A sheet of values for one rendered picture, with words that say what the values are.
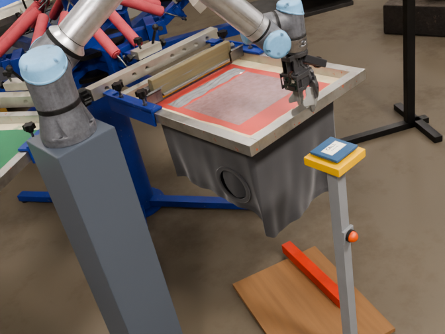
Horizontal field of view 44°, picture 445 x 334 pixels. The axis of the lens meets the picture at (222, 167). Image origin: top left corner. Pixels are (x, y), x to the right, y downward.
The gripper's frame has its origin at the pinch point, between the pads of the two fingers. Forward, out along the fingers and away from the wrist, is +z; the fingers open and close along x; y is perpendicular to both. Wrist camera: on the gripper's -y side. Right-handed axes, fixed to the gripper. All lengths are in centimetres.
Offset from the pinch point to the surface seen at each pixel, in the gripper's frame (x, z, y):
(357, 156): 25.4, 6.4, 9.9
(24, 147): -71, -2, 69
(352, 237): 23.5, 35.3, 13.4
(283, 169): -7.6, 22.6, 8.5
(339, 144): 19.3, 4.1, 9.9
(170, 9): -118, -11, -37
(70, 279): -123, 97, 61
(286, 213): -9.5, 41.9, 9.1
